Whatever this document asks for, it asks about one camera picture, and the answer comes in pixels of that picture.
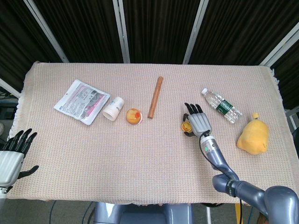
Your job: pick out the left black grey robot hand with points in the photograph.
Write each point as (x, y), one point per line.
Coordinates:
(9, 163)

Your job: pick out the right black grey robot hand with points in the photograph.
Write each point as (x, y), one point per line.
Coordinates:
(199, 122)

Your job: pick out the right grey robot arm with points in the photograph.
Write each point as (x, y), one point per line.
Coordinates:
(245, 186)

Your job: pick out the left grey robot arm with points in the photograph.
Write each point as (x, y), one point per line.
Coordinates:
(3, 191)

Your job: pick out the yellow round plastic disc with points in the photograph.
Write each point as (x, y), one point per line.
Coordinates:
(182, 127)

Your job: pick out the yellow plush toy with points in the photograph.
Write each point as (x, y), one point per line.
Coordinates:
(253, 137)

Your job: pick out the orange round toy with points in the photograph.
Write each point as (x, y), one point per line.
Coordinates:
(133, 116)

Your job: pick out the clear green-label water bottle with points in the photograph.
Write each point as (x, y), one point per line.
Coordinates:
(223, 106)

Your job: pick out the brown wooden rod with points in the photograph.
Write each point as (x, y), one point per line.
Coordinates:
(155, 98)

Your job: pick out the beige woven tablecloth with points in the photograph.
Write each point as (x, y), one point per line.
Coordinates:
(140, 163)

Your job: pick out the stacked white paper cups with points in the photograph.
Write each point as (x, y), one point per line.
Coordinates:
(113, 108)

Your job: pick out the white printed plastic pouch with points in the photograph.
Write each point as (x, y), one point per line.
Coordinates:
(79, 100)

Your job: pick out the dark pleated curtain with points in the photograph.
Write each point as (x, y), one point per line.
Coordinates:
(161, 28)

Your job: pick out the grey robot torso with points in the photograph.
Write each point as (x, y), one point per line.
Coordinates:
(144, 213)

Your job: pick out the white metal post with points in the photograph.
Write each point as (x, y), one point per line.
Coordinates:
(121, 30)
(195, 32)
(46, 32)
(280, 44)

